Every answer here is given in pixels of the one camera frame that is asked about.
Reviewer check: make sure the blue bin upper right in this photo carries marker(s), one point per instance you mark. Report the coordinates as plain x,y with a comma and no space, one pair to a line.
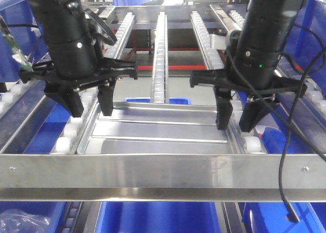
307,37

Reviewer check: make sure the blue bin lower centre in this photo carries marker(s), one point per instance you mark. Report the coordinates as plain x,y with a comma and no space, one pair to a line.
156,216

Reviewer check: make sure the blue bin upper left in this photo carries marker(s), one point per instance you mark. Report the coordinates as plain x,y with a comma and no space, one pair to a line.
19,12

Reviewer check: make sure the centre roller track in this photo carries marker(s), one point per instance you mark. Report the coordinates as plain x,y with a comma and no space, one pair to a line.
160,72

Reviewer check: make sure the blue bin middle right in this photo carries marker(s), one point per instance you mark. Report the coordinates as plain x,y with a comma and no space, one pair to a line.
272,134

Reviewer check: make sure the silver metal tray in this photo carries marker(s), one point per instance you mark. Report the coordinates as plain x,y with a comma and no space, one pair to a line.
156,128

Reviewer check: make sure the far left roller track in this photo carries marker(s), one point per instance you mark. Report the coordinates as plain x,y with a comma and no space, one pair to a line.
15,92

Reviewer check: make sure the blue bin behind tray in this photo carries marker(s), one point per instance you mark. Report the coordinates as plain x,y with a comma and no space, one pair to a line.
172,100

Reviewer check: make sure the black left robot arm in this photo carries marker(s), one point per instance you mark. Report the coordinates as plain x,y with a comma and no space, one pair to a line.
73,36

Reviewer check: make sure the blue bin lower left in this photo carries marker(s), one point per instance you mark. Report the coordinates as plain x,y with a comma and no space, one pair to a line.
56,211

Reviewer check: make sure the red metal frame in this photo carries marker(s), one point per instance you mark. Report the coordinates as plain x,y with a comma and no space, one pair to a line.
176,67

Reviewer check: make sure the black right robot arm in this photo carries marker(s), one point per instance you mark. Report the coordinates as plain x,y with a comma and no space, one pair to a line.
251,59

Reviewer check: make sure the clear plastic bag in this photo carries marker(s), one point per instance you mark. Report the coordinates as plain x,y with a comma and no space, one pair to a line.
14,220

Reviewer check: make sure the green circuit board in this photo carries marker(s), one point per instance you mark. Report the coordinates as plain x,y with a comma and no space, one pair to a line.
17,53

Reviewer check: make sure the steel front crossbar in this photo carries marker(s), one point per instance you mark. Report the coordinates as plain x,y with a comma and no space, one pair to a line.
158,177

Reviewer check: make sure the steel crossbar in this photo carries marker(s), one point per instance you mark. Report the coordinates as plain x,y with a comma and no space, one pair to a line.
179,17
158,177

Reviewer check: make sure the blue bin middle left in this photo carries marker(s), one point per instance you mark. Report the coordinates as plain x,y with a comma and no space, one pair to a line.
46,137

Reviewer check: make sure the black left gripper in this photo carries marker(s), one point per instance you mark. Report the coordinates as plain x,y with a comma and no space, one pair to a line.
63,91

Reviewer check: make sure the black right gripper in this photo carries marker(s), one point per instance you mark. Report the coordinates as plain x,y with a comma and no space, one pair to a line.
254,111

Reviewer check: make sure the blue bin lower right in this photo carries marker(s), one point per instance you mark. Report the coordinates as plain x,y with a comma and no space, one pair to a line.
272,217

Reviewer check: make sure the steel rear crossbar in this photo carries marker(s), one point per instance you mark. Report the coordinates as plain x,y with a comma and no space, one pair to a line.
179,17

